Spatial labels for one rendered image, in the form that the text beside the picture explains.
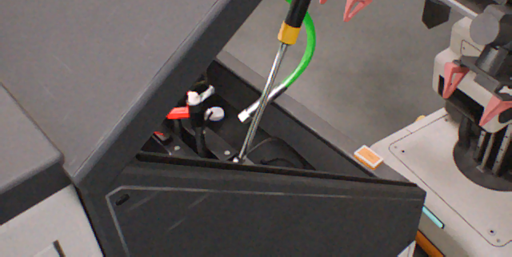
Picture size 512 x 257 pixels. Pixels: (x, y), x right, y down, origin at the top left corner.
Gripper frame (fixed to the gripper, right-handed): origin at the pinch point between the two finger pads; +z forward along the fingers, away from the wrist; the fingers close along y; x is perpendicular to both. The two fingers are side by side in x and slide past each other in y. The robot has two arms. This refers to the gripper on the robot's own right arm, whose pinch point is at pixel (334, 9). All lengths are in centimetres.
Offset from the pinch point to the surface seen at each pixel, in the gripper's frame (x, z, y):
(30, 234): -91, -4, 63
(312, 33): -42, -10, 35
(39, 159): -91, -10, 62
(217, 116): -25.5, 30.0, 2.6
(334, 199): -47, 5, 57
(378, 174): -17.9, 14.4, 44.0
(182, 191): -76, -4, 61
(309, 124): -20.7, 15.8, 25.6
